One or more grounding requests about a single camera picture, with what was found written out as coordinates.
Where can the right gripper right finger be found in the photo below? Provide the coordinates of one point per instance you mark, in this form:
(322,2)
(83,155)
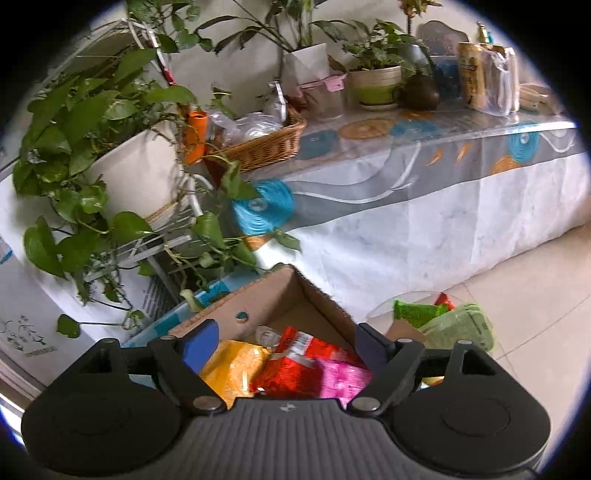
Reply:
(393,365)

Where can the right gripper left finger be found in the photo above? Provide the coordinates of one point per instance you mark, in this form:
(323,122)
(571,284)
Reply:
(179,360)

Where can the orange yellow snack bag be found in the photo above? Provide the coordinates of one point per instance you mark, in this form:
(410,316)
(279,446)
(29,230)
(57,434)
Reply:
(232,367)

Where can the pink white Amerza packet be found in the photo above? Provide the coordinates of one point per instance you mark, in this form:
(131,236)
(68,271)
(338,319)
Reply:
(341,380)

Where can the red snack packet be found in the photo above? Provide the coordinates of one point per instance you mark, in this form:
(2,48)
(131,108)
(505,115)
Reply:
(292,370)

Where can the green bag on floor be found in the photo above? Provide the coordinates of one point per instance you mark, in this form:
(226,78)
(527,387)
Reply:
(443,327)

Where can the blue checkered tablecloth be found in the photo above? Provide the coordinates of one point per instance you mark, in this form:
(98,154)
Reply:
(181,312)

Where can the white metal plant stand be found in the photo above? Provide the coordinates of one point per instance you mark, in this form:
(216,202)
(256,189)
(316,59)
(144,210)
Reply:
(148,95)

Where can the open cardboard milk box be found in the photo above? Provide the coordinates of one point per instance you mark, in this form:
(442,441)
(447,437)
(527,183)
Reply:
(280,299)

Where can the white box with green print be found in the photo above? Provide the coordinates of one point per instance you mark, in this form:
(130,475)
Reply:
(44,327)

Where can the patterned white table cover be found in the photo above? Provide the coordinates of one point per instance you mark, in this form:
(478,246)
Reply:
(380,204)

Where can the green pothos plant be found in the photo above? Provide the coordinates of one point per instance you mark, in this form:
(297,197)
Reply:
(60,144)

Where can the wicker basket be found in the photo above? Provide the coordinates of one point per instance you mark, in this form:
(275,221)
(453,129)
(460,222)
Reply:
(279,146)

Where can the dark brown teapot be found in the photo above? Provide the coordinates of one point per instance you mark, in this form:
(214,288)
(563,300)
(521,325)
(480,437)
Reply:
(420,92)

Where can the green striped plant pot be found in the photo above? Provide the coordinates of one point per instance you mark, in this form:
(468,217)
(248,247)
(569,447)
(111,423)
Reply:
(374,89)

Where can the white square plant pot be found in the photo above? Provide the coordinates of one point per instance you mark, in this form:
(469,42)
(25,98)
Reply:
(304,66)

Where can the gold beverage can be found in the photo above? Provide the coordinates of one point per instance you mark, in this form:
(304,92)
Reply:
(472,75)

